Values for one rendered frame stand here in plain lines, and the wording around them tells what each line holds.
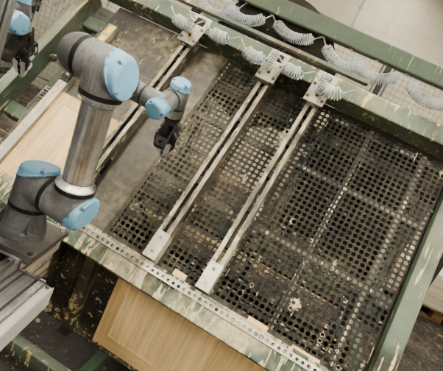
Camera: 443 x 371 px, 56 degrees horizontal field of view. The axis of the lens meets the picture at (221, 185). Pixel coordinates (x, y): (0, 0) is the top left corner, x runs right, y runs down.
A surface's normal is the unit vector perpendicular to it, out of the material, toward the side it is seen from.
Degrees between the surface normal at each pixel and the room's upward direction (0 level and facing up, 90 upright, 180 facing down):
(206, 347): 90
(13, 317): 0
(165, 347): 90
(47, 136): 54
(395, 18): 90
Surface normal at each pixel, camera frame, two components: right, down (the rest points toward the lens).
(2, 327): 0.41, -0.87
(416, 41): -0.13, 0.24
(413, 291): 0.00, -0.38
